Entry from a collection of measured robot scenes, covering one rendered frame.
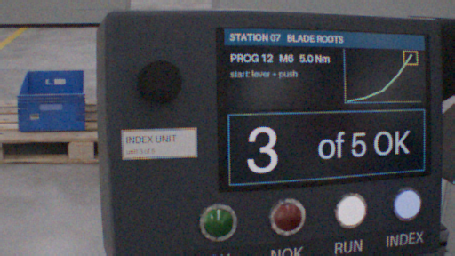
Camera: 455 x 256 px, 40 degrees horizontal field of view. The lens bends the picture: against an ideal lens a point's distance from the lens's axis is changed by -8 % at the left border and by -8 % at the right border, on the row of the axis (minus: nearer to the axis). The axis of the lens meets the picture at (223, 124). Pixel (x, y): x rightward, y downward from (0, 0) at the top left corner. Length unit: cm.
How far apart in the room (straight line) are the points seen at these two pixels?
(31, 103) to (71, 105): 23
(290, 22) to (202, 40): 6
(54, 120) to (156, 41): 326
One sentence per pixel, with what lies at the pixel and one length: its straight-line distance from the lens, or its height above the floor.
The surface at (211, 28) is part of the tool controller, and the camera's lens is 45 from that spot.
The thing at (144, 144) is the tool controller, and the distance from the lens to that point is 44.
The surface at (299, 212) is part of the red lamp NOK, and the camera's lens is 46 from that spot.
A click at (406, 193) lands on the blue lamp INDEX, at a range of 50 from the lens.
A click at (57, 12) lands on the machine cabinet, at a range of 811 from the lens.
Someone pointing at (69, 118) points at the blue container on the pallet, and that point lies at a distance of 369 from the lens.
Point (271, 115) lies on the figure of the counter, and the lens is 45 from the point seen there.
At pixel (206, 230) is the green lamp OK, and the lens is 45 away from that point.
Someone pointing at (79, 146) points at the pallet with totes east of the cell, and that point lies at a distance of 362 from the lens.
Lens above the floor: 131
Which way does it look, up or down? 18 degrees down
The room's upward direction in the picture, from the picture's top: 3 degrees clockwise
